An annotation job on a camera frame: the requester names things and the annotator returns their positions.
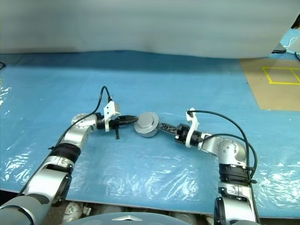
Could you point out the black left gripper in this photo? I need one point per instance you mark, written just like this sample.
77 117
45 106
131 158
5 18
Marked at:
114 123

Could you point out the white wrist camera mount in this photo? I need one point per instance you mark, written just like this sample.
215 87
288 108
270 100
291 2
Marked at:
107 114
193 126

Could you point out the silver finned motor lid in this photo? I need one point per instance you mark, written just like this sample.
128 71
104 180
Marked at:
146 120

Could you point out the blue plastic table sheet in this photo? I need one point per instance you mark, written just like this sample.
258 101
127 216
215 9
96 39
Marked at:
70 82

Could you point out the brown cardboard sheet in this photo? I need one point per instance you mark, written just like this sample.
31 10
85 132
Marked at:
274 98

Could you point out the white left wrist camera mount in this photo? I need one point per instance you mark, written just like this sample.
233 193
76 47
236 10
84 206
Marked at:
107 114

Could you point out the grey cylinder under table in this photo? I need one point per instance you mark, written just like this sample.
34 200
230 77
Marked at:
184 215
111 208

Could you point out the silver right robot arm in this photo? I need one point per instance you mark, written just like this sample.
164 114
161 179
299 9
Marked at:
229 150

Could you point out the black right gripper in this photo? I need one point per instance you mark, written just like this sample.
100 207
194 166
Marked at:
181 133

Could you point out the dark flat background device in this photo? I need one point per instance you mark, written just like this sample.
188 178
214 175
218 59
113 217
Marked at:
279 49

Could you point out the white rounded part under table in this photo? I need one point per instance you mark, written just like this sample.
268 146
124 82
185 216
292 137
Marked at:
72 209

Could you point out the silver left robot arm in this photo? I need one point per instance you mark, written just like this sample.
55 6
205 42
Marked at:
75 136

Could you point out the grey robot torso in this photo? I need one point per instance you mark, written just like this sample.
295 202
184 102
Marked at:
105 220

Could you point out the white foam backdrop sheet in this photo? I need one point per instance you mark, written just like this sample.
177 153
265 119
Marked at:
140 23

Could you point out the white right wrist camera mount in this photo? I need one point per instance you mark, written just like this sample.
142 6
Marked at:
193 126

